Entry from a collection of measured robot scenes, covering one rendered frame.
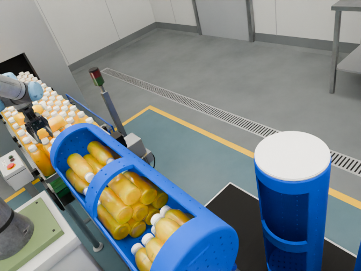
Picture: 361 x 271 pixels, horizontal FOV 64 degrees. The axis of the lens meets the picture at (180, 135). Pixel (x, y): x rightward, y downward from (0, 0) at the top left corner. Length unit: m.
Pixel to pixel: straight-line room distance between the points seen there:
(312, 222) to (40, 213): 1.04
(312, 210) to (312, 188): 0.13
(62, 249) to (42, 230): 0.10
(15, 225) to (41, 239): 0.09
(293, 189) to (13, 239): 0.94
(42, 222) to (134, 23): 5.65
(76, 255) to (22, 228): 0.19
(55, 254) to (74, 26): 5.17
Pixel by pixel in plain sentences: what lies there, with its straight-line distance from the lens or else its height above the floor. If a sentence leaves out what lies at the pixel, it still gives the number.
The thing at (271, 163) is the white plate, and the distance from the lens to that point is 1.18.
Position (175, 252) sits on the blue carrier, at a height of 1.23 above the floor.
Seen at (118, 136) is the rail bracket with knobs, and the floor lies 1.00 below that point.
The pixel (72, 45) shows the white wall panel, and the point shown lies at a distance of 5.93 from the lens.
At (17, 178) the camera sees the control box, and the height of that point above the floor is 1.06.
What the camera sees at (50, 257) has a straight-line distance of 1.04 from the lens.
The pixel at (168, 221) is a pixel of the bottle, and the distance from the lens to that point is 0.88.
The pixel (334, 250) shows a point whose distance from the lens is 2.01.
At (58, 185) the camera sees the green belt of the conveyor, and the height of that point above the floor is 0.90.
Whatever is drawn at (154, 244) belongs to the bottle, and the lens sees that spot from 0.90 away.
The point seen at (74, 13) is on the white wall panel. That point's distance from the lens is 5.92.
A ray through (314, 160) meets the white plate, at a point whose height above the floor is 1.04.
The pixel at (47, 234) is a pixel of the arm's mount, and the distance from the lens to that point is 1.07.
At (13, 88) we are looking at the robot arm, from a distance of 1.21.
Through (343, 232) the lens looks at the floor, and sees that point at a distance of 2.26.
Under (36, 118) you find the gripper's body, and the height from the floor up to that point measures 1.30.
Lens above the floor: 1.86
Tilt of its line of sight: 36 degrees down
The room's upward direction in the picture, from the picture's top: 17 degrees counter-clockwise
